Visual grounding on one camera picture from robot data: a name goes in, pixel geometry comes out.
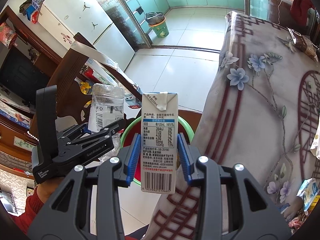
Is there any crushed clear plastic bottle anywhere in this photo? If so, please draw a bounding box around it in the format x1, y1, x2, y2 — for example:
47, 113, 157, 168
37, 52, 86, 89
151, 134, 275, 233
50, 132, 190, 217
88, 83, 125, 133

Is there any white milk carton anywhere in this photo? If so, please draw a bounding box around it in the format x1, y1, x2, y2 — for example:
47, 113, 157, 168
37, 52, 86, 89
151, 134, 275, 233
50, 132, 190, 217
140, 92, 178, 194

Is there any green trash bin with bag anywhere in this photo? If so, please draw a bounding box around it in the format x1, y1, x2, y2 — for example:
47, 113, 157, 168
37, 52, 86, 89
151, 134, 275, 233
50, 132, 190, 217
145, 12, 169, 38

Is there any person's left hand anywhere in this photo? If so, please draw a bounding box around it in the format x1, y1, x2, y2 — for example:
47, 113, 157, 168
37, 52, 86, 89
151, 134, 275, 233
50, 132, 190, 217
36, 178, 64, 203

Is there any red green plastic basin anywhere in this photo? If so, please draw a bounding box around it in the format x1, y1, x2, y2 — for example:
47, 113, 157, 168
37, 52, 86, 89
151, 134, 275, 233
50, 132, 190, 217
120, 115, 195, 186

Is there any blue white snack wrapper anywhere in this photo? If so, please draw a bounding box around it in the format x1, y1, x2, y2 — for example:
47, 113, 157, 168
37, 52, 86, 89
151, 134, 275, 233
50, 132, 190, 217
297, 178, 319, 212

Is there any white two-door refrigerator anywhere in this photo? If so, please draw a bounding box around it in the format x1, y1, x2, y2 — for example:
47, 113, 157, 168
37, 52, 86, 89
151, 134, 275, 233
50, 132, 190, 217
38, 0, 135, 70

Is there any dark packaged snack bag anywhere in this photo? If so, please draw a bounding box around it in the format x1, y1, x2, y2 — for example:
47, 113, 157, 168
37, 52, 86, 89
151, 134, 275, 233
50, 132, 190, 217
288, 28, 318, 62

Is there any dark red hanging garment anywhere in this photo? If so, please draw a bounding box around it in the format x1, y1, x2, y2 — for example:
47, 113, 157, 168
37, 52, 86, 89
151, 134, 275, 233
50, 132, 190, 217
290, 0, 315, 26

